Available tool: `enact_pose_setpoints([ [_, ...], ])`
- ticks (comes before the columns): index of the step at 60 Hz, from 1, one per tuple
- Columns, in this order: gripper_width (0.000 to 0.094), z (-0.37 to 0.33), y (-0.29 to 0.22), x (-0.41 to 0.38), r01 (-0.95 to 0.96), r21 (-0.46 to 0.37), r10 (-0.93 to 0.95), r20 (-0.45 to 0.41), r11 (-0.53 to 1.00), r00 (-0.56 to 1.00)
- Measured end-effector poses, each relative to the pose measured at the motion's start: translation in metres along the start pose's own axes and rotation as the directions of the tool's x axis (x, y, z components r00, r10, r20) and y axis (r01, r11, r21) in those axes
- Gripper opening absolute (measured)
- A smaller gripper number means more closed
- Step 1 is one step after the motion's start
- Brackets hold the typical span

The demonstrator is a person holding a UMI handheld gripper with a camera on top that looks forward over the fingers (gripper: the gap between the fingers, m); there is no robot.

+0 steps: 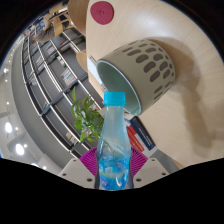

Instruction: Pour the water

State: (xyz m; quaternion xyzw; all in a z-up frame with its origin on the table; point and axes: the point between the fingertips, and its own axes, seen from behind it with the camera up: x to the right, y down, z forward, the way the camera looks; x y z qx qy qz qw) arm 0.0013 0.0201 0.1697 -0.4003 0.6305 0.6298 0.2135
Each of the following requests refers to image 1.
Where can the flat round red coaster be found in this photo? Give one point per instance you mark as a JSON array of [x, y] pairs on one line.
[[102, 12]]

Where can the potted green plant, white pot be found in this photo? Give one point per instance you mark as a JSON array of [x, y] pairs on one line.
[[87, 120]]

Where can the group of round ceiling lights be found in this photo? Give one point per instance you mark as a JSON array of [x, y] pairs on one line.
[[19, 149]]

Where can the dark blue book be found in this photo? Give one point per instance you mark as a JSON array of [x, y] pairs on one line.
[[145, 135]]

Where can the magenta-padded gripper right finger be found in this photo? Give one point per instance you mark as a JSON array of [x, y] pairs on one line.
[[151, 170]]

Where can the clear bottle with blue cap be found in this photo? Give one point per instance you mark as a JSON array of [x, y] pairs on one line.
[[114, 150]]

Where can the grey shelf unit with books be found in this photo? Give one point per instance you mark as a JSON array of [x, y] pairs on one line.
[[46, 83]]

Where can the grey-green patterned mug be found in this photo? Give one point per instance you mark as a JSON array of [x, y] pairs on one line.
[[146, 73]]

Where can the curved-back wooden chair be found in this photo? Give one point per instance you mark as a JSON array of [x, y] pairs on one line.
[[81, 60], [78, 15]]

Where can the red book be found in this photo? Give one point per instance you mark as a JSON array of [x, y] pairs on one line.
[[135, 140]]

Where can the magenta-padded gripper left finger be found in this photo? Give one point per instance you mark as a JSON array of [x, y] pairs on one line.
[[75, 171]]

